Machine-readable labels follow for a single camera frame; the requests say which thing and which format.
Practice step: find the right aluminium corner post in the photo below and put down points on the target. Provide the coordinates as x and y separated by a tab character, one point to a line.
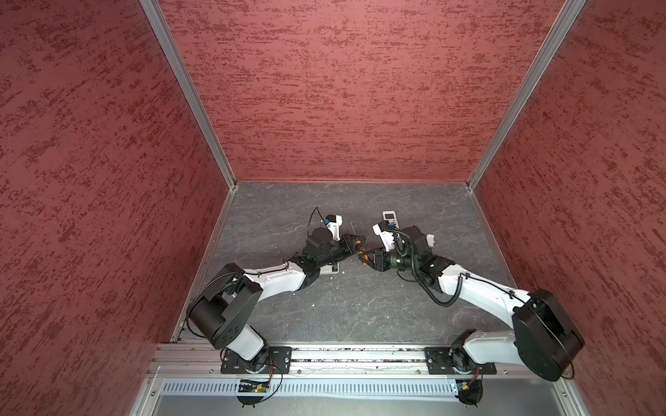
561	26

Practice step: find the aluminium front rail frame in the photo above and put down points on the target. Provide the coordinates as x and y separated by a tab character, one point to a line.
336	361

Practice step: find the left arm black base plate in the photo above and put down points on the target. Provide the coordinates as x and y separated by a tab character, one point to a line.
270	360

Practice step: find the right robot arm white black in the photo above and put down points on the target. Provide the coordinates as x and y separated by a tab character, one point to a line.
539	333

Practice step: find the right base connector wiring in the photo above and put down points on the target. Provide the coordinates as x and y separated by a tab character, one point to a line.
468	390

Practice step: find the white remote far side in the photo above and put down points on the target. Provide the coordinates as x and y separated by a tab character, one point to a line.
390	217

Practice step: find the left aluminium corner post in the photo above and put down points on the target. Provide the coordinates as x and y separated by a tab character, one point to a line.
169	47

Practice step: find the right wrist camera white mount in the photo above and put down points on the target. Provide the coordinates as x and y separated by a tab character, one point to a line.
384	230

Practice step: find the base connector wiring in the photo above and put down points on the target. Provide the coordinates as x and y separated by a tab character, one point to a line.
255	387
468	390

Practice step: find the aluminium corner post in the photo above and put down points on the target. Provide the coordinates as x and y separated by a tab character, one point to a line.
169	47
561	26

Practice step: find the orange black screwdriver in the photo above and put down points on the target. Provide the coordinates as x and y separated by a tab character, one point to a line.
355	233

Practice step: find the perforated cable duct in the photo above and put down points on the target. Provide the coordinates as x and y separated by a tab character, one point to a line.
437	389

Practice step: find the white remote orange button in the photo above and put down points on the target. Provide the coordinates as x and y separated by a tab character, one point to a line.
330	269

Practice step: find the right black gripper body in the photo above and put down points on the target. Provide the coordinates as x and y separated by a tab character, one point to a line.
398	259

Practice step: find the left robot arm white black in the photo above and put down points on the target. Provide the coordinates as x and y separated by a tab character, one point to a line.
222	310

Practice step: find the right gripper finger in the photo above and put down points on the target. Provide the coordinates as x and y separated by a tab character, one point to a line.
376	264
377	253

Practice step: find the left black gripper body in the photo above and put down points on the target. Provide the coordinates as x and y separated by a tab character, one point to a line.
335	252

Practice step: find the left base connector wiring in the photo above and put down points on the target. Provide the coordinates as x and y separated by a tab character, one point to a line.
255	387

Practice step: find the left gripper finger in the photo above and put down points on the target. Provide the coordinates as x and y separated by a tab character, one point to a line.
346	251
352	239

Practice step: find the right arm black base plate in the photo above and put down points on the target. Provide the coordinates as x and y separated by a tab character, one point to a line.
454	361

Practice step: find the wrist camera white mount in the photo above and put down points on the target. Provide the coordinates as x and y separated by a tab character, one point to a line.
384	230
333	223

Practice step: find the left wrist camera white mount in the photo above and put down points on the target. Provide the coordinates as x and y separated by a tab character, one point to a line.
333	223

